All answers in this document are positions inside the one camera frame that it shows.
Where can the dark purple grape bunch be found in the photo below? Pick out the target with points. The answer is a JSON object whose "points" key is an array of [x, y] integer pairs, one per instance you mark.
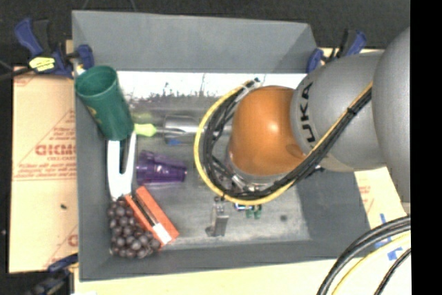
{"points": [[126, 238]]}

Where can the orange flat box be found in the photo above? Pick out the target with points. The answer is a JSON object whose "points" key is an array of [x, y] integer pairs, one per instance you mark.
{"points": [[152, 214]]}

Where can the small blue tipped tool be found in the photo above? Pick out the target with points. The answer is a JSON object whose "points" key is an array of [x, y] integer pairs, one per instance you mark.
{"points": [[173, 141]]}

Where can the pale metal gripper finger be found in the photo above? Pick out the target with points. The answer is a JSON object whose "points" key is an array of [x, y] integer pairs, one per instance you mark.
{"points": [[216, 222], [224, 222]]}

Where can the white plastic tongs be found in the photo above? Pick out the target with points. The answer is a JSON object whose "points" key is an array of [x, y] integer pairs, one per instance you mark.
{"points": [[114, 169]]}

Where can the grey metal bin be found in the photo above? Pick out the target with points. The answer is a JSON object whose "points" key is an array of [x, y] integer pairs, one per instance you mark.
{"points": [[193, 45]]}

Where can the brown cardboard board red print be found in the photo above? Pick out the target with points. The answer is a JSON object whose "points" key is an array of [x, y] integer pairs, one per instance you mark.
{"points": [[41, 183]]}

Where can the dark green plastic cup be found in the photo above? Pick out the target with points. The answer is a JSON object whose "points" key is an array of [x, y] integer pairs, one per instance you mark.
{"points": [[107, 107]]}

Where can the clear purple plastic cup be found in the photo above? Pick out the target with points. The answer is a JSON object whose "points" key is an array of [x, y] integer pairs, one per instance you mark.
{"points": [[159, 169]]}

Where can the shiny silver cylinder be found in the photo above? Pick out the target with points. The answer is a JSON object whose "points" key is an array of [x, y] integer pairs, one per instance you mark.
{"points": [[183, 124]]}

